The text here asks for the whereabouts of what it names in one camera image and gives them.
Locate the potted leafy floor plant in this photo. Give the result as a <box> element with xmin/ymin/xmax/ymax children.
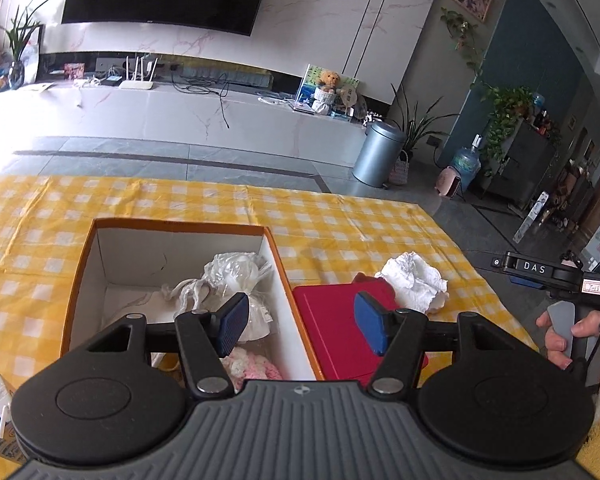
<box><xmin>388</xmin><ymin>86</ymin><xmax>457</xmax><ymax>186</ymax></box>

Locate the yellow checkered tablecloth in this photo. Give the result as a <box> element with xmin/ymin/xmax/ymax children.
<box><xmin>0</xmin><ymin>176</ymin><xmax>530</xmax><ymax>386</ymax></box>

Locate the dark cabinet with plant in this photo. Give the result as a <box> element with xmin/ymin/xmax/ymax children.
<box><xmin>479</xmin><ymin>86</ymin><xmax>562</xmax><ymax>209</ymax></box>

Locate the orange-rimmed white cardboard box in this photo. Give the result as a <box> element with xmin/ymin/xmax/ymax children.
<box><xmin>60</xmin><ymin>218</ymin><xmax>324</xmax><ymax>380</ymax></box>

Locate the pink fluffy soft item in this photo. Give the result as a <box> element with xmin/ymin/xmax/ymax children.
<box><xmin>221</xmin><ymin>347</ymin><xmax>283</xmax><ymax>392</ymax></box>

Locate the green plant in glass vase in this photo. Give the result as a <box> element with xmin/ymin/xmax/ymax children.
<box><xmin>0</xmin><ymin>0</ymin><xmax>50</xmax><ymax>90</ymax></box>

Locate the white wifi router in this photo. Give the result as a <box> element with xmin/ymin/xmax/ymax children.
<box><xmin>119</xmin><ymin>55</ymin><xmax>160</xmax><ymax>90</ymax></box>

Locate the small pink photo card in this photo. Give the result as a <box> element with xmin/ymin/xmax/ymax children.
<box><xmin>64</xmin><ymin>62</ymin><xmax>85</xmax><ymax>80</ymax></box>

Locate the white marble tv console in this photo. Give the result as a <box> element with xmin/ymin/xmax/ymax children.
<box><xmin>0</xmin><ymin>84</ymin><xmax>365</xmax><ymax>166</ymax></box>

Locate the person's right hand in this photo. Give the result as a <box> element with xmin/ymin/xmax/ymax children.
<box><xmin>535</xmin><ymin>311</ymin><xmax>600</xmax><ymax>370</ymax></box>

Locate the pink small stool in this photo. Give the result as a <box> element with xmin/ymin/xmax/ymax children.
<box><xmin>434</xmin><ymin>166</ymin><xmax>460</xmax><ymax>197</ymax></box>

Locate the blue water bottle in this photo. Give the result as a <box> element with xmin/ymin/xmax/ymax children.
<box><xmin>451</xmin><ymin>134</ymin><xmax>482</xmax><ymax>192</ymax></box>

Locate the black cable on console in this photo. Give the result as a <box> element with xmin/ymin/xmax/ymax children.
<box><xmin>168</xmin><ymin>66</ymin><xmax>232</xmax><ymax>130</ymax></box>

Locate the white towel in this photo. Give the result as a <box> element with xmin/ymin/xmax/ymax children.
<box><xmin>375</xmin><ymin>252</ymin><xmax>449</xmax><ymax>314</ymax></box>

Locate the hanging green vine plant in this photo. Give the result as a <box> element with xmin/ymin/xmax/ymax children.
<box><xmin>440</xmin><ymin>8</ymin><xmax>483</xmax><ymax>79</ymax></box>

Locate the brown teddy bear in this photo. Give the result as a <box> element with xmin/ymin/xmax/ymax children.
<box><xmin>312</xmin><ymin>70</ymin><xmax>340</xmax><ymax>116</ymax></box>

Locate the grey metal trash can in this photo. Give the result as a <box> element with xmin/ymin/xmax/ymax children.
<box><xmin>352</xmin><ymin>122</ymin><xmax>406</xmax><ymax>188</ymax></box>

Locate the white plastic bag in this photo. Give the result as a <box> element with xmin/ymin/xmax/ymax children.
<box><xmin>161</xmin><ymin>252</ymin><xmax>273</xmax><ymax>342</ymax></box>

